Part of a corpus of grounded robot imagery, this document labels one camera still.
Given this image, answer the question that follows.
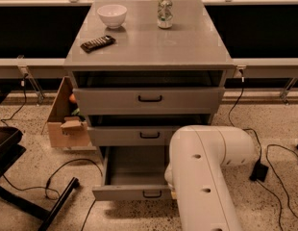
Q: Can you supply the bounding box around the grey bottom drawer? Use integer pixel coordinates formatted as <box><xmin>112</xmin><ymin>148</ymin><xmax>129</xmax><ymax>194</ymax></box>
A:
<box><xmin>92</xmin><ymin>145</ymin><xmax>172</xmax><ymax>201</ymax></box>

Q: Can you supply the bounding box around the grey drawer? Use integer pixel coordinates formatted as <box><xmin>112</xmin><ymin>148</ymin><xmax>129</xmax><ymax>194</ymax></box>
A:
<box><xmin>73</xmin><ymin>88</ymin><xmax>224</xmax><ymax>115</ymax></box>
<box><xmin>87</xmin><ymin>126</ymin><xmax>179</xmax><ymax>146</ymax></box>
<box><xmin>92</xmin><ymin>145</ymin><xmax>172</xmax><ymax>201</ymax></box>

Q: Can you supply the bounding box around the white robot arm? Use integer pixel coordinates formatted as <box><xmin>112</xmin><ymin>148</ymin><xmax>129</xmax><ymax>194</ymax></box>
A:
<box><xmin>164</xmin><ymin>125</ymin><xmax>255</xmax><ymax>231</ymax></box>

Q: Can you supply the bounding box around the grey drawer cabinet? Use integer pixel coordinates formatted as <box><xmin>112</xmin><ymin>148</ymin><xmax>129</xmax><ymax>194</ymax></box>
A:
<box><xmin>63</xmin><ymin>0</ymin><xmax>236</xmax><ymax>173</ymax></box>

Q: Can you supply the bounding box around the grey middle drawer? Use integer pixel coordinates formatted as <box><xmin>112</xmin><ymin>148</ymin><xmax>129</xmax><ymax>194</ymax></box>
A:
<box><xmin>87</xmin><ymin>126</ymin><xmax>179</xmax><ymax>146</ymax></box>

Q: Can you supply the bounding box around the grey top drawer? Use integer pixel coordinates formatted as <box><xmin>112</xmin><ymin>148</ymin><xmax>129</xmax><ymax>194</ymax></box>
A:
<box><xmin>73</xmin><ymin>88</ymin><xmax>224</xmax><ymax>115</ymax></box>

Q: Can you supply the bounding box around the orange ball in box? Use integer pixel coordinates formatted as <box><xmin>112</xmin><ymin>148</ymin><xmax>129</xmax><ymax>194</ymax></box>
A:
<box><xmin>69</xmin><ymin>93</ymin><xmax>77</xmax><ymax>104</ymax></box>

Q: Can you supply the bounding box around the black snack bar packet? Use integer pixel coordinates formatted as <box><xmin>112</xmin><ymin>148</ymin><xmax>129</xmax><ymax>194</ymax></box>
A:
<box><xmin>81</xmin><ymin>36</ymin><xmax>116</xmax><ymax>53</ymax></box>

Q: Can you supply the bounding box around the cardboard box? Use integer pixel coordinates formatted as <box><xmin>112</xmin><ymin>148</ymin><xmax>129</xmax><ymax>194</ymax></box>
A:
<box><xmin>47</xmin><ymin>77</ymin><xmax>90</xmax><ymax>148</ymax></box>

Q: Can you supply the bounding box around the white bowl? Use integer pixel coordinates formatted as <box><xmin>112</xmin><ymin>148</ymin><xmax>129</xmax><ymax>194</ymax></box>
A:
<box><xmin>97</xmin><ymin>4</ymin><xmax>127</xmax><ymax>29</ymax></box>

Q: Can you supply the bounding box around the crushed soda can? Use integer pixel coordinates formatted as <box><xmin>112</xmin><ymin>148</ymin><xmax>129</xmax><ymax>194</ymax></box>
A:
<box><xmin>157</xmin><ymin>0</ymin><xmax>173</xmax><ymax>29</ymax></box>

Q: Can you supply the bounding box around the black power adapter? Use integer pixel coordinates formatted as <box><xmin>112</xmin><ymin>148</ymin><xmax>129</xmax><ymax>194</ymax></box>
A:
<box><xmin>249</xmin><ymin>160</ymin><xmax>268</xmax><ymax>182</ymax></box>

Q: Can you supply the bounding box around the black chair base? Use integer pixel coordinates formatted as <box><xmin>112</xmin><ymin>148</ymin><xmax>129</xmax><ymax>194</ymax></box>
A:
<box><xmin>0</xmin><ymin>93</ymin><xmax>77</xmax><ymax>231</ymax></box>

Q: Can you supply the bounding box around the black floor cable left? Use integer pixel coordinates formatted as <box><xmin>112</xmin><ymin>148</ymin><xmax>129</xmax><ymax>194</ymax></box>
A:
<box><xmin>1</xmin><ymin>158</ymin><xmax>105</xmax><ymax>231</ymax></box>

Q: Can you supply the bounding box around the black wall cable right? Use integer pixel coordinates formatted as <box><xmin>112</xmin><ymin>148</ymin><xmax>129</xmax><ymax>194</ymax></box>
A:
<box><xmin>227</xmin><ymin>68</ymin><xmax>262</xmax><ymax>163</ymax></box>

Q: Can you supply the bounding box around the black wall cable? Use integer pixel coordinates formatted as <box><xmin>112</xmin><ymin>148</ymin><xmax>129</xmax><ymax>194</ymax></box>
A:
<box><xmin>227</xmin><ymin>68</ymin><xmax>262</xmax><ymax>163</ymax></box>
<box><xmin>0</xmin><ymin>72</ymin><xmax>30</xmax><ymax>127</ymax></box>

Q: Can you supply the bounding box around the black wall cable left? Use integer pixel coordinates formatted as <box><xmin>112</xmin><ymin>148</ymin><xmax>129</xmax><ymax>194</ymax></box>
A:
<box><xmin>0</xmin><ymin>72</ymin><xmax>30</xmax><ymax>127</ymax></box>

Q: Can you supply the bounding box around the black looping cable right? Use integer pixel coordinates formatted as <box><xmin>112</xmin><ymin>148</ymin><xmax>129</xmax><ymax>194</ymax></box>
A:
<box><xmin>255</xmin><ymin>143</ymin><xmax>298</xmax><ymax>231</ymax></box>

